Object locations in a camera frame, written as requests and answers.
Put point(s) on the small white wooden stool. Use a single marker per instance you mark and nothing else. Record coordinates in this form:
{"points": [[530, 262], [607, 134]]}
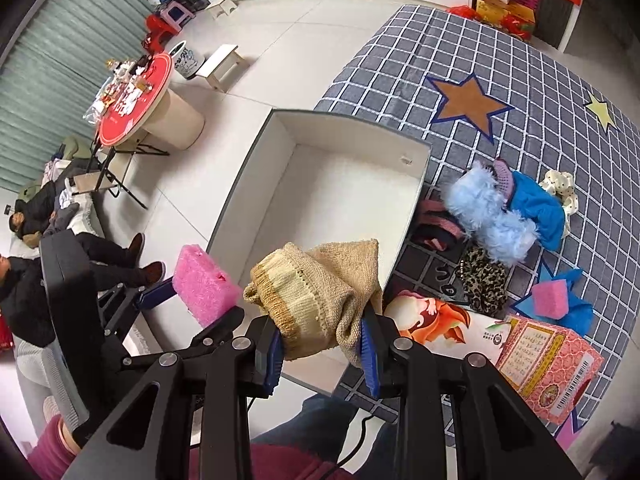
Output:
{"points": [[218, 64]]}

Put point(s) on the light blue fluffy plush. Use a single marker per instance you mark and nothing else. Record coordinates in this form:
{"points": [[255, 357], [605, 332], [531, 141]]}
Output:
{"points": [[474, 200]]}

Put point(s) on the round red side table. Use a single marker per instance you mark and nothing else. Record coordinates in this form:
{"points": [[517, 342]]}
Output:
{"points": [[147, 105]]}

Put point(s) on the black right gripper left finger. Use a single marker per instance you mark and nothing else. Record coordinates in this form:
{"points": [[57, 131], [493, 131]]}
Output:
{"points": [[148, 434]]}

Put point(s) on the operator left hand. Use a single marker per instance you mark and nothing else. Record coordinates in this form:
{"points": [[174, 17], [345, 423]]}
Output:
{"points": [[67, 438]]}

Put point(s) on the white blue ceramic pot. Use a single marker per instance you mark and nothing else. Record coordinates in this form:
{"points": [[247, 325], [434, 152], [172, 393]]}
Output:
{"points": [[187, 61]]}

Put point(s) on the leopard print scrunchie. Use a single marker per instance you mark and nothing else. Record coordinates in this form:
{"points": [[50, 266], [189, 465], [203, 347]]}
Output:
{"points": [[483, 281]]}

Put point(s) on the pink black knitted item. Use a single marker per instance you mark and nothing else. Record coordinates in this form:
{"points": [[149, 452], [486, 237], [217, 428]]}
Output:
{"points": [[434, 227]]}

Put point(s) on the seated person in black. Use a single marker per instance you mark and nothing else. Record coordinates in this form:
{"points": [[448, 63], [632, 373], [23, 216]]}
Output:
{"points": [[29, 293]]}

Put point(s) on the pink foam sponge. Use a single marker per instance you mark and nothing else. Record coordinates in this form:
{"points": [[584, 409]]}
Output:
{"points": [[207, 291], [550, 299]]}

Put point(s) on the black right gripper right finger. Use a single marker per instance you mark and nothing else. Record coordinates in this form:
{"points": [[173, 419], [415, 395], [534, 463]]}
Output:
{"points": [[496, 435]]}

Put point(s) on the pink plastic stool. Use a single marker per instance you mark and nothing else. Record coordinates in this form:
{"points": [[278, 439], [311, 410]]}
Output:
{"points": [[176, 15]]}

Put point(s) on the grey white storage box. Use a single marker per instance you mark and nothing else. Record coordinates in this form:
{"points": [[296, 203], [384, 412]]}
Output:
{"points": [[312, 178]]}

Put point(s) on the cream polka dot scrunchie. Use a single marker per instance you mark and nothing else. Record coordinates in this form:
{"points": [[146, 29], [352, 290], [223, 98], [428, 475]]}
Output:
{"points": [[561, 185]]}

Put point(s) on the yellow red gift box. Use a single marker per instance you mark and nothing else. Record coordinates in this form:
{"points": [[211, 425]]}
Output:
{"points": [[512, 18]]}

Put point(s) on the maroon sleeved forearm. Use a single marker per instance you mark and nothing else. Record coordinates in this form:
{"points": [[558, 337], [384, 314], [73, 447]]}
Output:
{"points": [[49, 458]]}

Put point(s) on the blue fleece cloth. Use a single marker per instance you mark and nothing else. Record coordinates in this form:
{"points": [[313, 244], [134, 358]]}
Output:
{"points": [[532, 202]]}

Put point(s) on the grey checkered star rug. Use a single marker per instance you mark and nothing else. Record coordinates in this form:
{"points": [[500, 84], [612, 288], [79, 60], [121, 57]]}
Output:
{"points": [[472, 93]]}

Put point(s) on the orange cartoon fox package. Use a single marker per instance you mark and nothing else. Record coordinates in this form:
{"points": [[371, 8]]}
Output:
{"points": [[447, 329]]}

